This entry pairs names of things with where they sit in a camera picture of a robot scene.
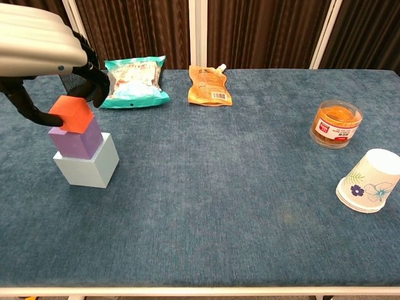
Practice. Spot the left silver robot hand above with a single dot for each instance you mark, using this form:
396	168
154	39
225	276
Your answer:
34	43

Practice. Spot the red cube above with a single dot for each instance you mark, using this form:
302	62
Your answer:
73	114

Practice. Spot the purple cube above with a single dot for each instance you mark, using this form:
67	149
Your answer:
81	143

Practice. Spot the large light blue cube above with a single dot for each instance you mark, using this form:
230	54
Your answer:
93	172

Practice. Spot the black mesh pen holder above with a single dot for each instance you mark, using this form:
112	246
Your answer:
69	84

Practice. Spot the teal snack bag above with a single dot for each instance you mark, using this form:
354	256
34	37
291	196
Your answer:
137	84

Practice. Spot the orange spout pouch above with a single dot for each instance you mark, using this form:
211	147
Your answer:
206	84

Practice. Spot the blue table mat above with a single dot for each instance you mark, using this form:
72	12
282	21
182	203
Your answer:
218	187

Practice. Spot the clear jar of rubber bands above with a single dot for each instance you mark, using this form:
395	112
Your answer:
336	125

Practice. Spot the white partition post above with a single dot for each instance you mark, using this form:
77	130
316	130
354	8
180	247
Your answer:
325	31
197	31
69	12

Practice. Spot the white table frame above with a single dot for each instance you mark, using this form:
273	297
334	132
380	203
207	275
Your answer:
200	291

